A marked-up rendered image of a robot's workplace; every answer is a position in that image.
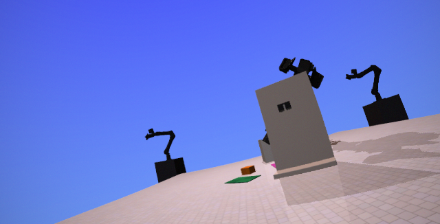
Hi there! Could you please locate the orange block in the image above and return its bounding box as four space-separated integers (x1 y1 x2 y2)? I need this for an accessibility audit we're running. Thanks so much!
241 165 256 175

